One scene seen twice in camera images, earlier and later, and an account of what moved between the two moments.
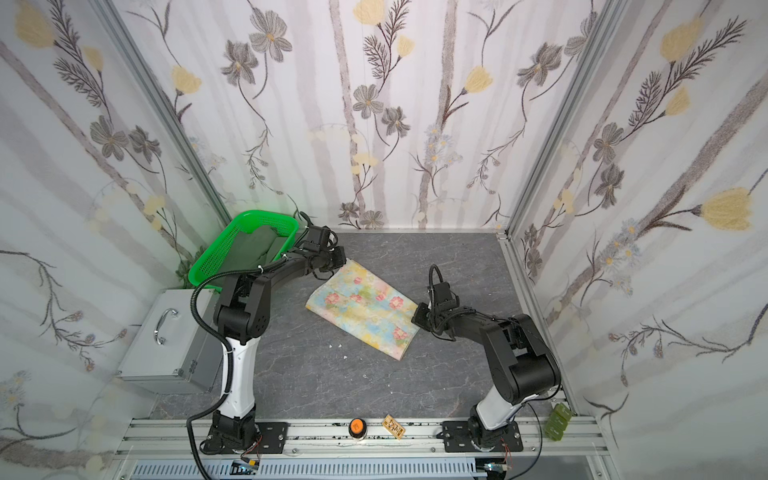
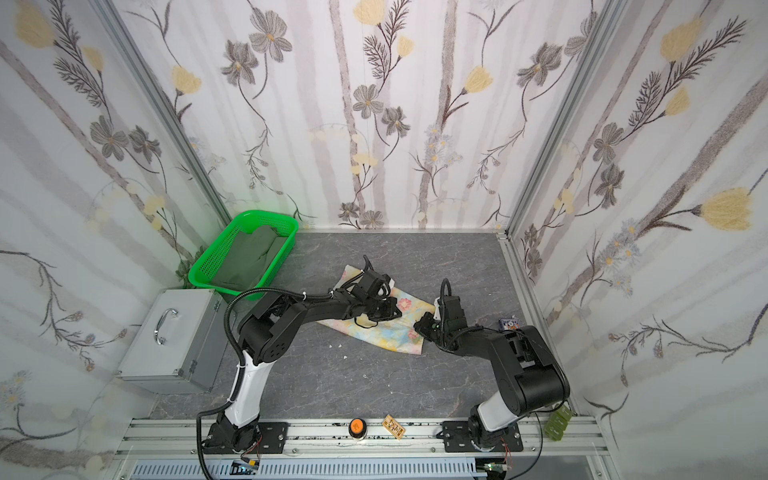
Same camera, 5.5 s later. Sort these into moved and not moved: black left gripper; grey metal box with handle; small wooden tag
Moved: black left gripper
Not moved: small wooden tag; grey metal box with handle
